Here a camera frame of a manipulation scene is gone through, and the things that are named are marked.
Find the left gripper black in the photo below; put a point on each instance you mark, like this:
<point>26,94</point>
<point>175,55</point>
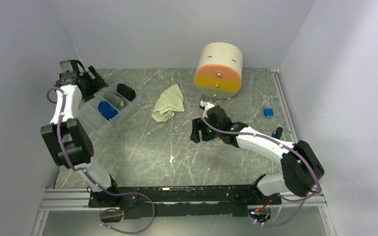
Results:
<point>98,83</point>

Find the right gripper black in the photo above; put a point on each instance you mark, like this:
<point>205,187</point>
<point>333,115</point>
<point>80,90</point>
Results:
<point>195,134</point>

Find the blue underwear white trim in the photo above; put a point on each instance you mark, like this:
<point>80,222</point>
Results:
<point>106,110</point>

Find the cream yellow cloth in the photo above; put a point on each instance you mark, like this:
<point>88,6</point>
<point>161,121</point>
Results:
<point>169,102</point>

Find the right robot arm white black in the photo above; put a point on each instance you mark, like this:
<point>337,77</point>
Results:
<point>300,168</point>

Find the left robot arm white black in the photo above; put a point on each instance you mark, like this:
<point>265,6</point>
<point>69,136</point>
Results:
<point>68,143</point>

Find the clear plastic compartment tray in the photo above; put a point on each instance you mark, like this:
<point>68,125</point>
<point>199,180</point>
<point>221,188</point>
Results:
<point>89,113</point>

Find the black rolled sock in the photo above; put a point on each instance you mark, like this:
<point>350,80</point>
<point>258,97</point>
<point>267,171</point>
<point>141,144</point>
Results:
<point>126,91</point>

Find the round drawer cabinet orange yellow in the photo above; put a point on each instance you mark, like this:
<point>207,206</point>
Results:
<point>219,72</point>

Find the small blue block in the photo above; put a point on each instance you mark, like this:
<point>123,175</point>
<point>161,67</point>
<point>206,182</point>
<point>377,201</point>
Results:
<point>268,112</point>

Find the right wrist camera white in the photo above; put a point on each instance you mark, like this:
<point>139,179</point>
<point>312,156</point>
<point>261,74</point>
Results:
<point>204,106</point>

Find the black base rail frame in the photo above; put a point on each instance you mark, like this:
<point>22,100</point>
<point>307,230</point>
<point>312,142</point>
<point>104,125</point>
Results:
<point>138,202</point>

